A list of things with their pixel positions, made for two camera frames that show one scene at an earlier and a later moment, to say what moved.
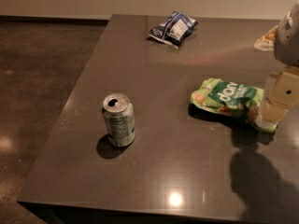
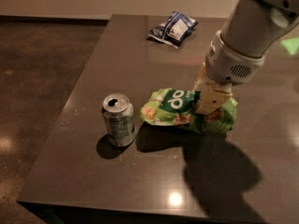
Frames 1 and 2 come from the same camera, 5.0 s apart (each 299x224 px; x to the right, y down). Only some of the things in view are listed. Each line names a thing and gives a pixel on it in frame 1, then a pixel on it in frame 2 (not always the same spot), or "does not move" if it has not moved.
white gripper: x=288 y=42 -> x=229 y=64
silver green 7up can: x=119 y=114 does not move
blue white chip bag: x=174 y=29 does not move
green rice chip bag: x=232 y=97 -> x=180 y=106
